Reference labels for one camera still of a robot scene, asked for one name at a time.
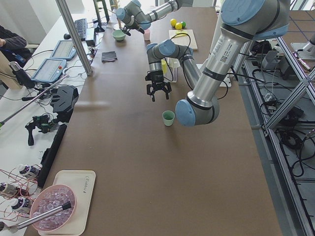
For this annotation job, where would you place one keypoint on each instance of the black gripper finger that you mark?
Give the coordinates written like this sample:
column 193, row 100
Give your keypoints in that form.
column 152, row 96
column 166, row 94

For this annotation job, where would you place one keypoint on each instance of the light green cup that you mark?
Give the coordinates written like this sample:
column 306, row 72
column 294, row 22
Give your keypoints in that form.
column 168, row 117

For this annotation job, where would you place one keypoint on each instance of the yellow cup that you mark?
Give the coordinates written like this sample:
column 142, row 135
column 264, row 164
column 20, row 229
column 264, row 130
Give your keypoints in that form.
column 164, row 66

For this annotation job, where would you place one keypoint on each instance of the pink cup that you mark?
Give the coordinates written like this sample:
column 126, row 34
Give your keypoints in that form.
column 147, row 35

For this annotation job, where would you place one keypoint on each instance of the white cup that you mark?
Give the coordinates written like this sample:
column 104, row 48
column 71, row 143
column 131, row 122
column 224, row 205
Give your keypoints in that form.
column 175, row 63

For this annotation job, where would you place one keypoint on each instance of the green ceramic bowl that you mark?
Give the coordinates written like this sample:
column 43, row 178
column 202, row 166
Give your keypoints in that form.
column 118, row 35

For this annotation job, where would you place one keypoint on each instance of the wooden mug tree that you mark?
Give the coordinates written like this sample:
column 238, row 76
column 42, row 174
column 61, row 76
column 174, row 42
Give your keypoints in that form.
column 114, row 7

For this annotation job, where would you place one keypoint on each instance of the dark grey folded cloth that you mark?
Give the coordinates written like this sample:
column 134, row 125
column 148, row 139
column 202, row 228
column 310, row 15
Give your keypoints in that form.
column 108, row 56

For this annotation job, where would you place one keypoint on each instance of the black keyboard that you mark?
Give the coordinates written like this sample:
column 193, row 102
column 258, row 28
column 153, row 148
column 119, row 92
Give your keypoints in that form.
column 81, row 27

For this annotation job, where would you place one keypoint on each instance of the yellow plastic knife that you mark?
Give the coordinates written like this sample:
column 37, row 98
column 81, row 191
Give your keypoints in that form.
column 180, row 33

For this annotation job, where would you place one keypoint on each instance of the yellow lemon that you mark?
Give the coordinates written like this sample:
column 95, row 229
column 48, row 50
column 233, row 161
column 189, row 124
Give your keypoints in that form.
column 173, row 22
column 178, row 26

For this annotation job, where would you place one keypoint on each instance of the wooden cutting board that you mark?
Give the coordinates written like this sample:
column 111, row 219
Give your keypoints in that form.
column 184, row 40

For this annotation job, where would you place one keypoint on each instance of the black computer mouse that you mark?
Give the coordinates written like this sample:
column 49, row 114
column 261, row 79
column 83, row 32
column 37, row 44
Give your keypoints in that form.
column 66, row 36

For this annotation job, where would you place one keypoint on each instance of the far teach pendant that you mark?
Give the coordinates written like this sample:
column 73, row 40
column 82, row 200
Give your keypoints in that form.
column 64, row 49

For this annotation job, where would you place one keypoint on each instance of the teach pendant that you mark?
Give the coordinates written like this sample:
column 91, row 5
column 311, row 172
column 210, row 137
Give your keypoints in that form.
column 49, row 71
column 64, row 49

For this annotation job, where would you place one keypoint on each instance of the near teach pendant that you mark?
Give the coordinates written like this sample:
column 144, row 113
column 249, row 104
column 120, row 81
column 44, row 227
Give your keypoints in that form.
column 49, row 71

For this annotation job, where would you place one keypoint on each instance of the black robot hand housing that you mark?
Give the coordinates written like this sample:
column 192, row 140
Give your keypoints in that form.
column 63, row 101

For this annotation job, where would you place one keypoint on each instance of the cream plastic tray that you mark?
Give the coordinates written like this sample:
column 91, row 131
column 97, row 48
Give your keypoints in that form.
column 82, row 184

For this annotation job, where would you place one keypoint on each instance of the seated person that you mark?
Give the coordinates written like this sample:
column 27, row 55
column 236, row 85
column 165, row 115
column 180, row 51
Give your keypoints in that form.
column 13, row 47

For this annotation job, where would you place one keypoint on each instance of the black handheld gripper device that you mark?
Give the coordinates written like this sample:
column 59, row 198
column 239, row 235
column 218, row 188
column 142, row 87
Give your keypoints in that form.
column 42, row 122

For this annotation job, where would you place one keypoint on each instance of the black steel thermos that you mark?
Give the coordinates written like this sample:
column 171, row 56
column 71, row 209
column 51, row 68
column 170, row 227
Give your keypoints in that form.
column 21, row 75

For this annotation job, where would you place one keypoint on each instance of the black flat bar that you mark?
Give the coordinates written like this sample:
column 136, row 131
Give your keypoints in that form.
column 49, row 156

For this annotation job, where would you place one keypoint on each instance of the pink bowl of ice cubes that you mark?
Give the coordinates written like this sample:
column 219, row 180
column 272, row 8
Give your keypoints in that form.
column 51, row 198

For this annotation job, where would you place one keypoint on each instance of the long silver rod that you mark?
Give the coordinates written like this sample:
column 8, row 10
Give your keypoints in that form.
column 63, row 76

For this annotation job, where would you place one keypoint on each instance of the aluminium frame post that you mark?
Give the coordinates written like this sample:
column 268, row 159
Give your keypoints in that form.
column 68, row 20

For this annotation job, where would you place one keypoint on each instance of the grey box under frame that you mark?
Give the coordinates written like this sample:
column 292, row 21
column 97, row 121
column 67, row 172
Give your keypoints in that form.
column 271, row 62

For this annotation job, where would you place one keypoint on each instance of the aluminium frame structure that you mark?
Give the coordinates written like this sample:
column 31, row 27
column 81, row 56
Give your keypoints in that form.
column 282, row 116

